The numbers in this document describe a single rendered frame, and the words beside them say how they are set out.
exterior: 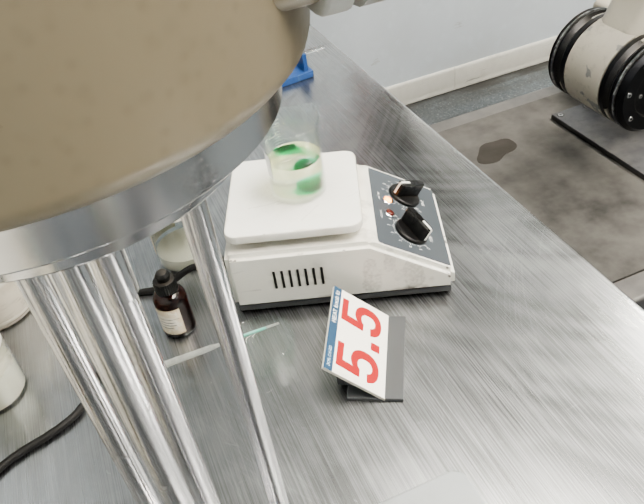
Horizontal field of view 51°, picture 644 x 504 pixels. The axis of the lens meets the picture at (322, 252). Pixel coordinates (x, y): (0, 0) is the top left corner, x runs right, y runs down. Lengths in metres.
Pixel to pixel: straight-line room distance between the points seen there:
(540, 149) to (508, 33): 1.13
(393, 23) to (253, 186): 1.76
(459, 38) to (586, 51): 1.19
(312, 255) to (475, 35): 2.02
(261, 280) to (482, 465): 0.24
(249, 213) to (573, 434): 0.32
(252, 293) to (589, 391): 0.29
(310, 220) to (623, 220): 0.88
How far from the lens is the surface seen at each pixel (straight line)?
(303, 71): 1.01
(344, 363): 0.54
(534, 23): 2.69
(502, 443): 0.53
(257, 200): 0.61
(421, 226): 0.61
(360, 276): 0.60
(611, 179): 1.48
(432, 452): 0.52
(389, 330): 0.59
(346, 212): 0.58
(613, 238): 1.33
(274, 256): 0.58
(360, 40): 2.32
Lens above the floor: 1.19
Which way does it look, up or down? 40 degrees down
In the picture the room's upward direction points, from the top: 8 degrees counter-clockwise
